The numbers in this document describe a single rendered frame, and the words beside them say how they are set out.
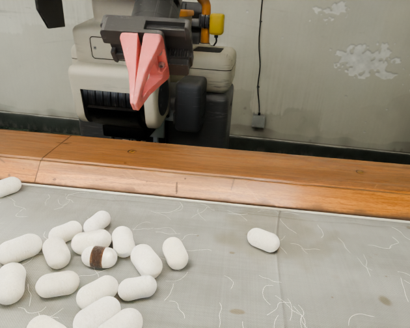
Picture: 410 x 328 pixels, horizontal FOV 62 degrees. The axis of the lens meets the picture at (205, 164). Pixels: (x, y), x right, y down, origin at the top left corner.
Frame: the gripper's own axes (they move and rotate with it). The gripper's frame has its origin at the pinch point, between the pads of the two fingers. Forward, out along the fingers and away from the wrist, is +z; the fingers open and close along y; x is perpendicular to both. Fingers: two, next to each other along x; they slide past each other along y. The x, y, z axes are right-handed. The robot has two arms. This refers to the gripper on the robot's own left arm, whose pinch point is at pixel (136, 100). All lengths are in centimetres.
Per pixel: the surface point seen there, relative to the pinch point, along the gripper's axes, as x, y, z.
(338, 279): 2.1, 21.6, 16.3
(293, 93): 150, 48, -117
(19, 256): -0.5, -6.9, 17.6
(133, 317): -4.6, 5.0, 21.3
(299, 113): 160, 54, -109
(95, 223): 2.3, -2.0, 13.4
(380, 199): 8.8, 29.2, 5.5
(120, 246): 0.4, 1.5, 15.7
